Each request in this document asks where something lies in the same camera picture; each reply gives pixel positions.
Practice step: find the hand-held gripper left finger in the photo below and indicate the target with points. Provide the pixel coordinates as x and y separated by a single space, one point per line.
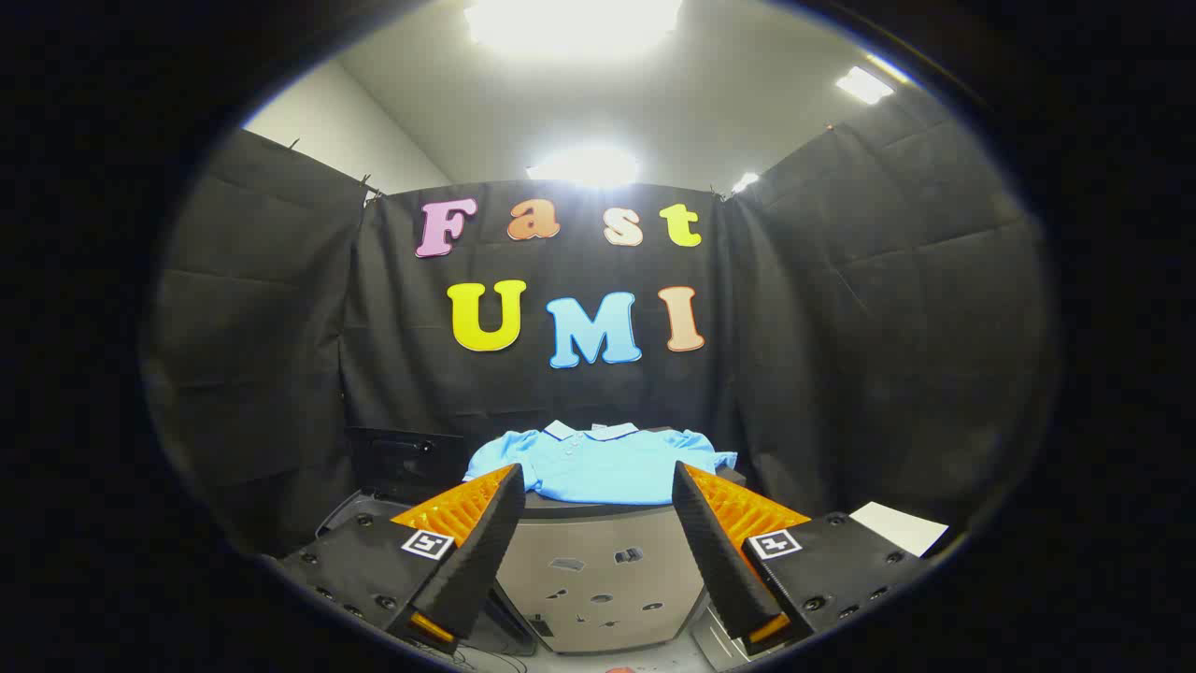
481 551

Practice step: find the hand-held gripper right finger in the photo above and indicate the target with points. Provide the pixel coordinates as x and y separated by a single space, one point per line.
715 551

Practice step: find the light blue polo shirt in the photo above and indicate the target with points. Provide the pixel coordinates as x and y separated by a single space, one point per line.
607 467

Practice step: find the white paper sheet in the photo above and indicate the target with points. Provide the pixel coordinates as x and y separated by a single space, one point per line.
902 528

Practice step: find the ceiling light panel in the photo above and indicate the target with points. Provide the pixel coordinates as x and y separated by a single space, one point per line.
570 23
864 84

